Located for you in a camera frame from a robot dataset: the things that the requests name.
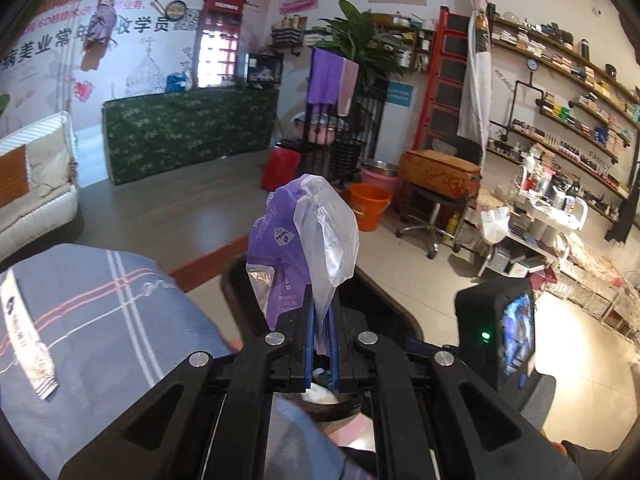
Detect green potted plant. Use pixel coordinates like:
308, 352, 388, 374
312, 0, 426, 91

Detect black metal rack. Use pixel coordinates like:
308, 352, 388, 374
299, 87, 388, 191

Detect chrome swivel stool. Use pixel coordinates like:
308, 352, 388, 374
395, 187, 471, 261

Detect pink towel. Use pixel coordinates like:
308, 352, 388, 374
337, 59, 360, 117

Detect white printed wrapper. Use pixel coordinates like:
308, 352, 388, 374
0, 267, 56, 401

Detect orange bucket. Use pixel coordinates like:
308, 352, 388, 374
347, 183, 392, 232

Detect orange patterned box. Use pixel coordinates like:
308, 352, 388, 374
398, 149, 482, 193

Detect curved shelves of cosmetics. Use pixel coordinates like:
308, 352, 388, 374
487, 2, 640, 226

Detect wooden wall shelf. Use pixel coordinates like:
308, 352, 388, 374
372, 12, 437, 73

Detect purple towel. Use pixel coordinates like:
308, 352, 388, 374
306, 47, 346, 106

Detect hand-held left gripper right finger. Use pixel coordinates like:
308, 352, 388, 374
327, 296, 586, 480

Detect red plastic bin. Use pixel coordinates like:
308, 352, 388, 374
261, 142, 302, 191

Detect white trolley cart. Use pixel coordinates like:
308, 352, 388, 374
477, 165, 591, 281

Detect blue wall sign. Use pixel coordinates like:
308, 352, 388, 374
385, 81, 415, 108

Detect white wicker swing sofa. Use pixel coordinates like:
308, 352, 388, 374
0, 111, 81, 261

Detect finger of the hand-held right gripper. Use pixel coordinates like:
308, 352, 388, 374
406, 337, 458, 361

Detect black trash bin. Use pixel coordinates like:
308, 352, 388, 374
220, 257, 426, 423

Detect white wire rack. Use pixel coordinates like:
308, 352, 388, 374
550, 260, 640, 331

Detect white cushion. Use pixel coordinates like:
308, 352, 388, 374
25, 132, 68, 191

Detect small black wall shelf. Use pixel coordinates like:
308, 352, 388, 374
270, 14, 307, 56

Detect black picture frame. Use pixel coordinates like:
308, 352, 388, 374
246, 52, 284, 88

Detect striped grey bed sheet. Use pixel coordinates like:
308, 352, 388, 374
0, 243, 381, 480

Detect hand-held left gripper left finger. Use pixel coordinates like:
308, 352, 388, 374
57, 284, 317, 480

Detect red ladder shelf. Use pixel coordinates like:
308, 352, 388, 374
417, 6, 476, 153

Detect green floral mattress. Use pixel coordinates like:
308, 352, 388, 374
102, 87, 281, 186

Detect purple hanging cloth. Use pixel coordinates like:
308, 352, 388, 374
82, 0, 133, 71

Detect pink plastic bucket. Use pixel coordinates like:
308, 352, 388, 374
360, 166, 400, 192

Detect pink washbasin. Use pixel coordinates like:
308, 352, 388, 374
295, 112, 346, 146

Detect purple plastic bag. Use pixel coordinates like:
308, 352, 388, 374
245, 174, 361, 356

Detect white plastic bag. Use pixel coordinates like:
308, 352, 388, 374
480, 206, 512, 245

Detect red phone booth cabinet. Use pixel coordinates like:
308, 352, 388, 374
192, 0, 248, 90

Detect brown cushion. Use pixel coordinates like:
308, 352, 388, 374
0, 145, 30, 208

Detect person's right forearm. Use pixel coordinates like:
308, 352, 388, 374
550, 439, 621, 480

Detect large wall poster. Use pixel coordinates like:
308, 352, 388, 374
0, 0, 281, 126

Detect white hanging apron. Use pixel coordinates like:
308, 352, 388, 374
457, 7, 496, 153

